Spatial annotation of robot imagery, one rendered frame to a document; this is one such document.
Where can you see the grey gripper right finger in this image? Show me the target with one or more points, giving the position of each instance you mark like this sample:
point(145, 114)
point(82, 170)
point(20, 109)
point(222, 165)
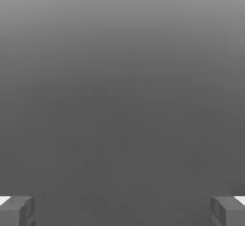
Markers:
point(228, 212)

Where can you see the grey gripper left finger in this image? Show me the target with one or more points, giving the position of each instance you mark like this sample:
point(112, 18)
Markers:
point(17, 211)

